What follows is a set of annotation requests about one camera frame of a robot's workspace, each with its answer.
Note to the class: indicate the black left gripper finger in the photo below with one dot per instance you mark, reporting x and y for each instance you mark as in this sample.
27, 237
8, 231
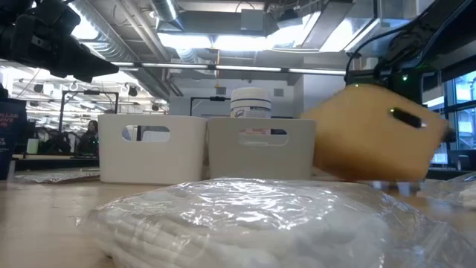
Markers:
93, 59
94, 70

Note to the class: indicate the yellow plastic bin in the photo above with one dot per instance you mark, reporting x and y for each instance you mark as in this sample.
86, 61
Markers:
353, 141

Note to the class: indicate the clear bag of cotton balls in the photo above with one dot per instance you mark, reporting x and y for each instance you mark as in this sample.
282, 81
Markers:
465, 193

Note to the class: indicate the clear bandage pack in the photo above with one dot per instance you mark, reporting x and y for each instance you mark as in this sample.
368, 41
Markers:
56, 175

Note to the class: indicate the white wipes canister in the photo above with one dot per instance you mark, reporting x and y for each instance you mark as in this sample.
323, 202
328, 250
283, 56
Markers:
251, 102

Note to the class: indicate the clear bag of cotton pads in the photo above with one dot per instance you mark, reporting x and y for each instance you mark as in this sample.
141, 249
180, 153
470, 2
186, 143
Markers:
241, 223

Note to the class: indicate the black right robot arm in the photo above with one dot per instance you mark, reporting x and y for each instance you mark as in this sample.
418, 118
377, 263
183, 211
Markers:
439, 33

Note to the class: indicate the person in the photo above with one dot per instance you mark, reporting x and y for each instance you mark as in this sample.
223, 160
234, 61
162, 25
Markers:
89, 139
52, 143

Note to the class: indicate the dark background desk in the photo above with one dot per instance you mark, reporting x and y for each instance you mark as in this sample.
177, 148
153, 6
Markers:
56, 162

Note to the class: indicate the dark printed banner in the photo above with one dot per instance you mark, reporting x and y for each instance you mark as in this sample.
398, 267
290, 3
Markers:
11, 141

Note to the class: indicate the white plastic bin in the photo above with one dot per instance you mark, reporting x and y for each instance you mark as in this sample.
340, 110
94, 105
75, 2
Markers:
152, 164

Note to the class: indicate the long ceiling light fixture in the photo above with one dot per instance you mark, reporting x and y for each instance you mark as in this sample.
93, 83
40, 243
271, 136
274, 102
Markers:
241, 68

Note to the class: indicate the grey plastic bin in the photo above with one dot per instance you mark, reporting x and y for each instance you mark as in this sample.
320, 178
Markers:
260, 164

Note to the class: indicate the tall black rig frame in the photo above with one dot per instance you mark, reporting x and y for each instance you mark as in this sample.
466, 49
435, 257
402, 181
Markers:
62, 111

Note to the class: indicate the silver ceiling duct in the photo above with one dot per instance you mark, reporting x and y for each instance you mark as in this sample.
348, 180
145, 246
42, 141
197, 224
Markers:
163, 9

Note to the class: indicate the low black rig frame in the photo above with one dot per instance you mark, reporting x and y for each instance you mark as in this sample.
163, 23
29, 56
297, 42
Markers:
208, 98

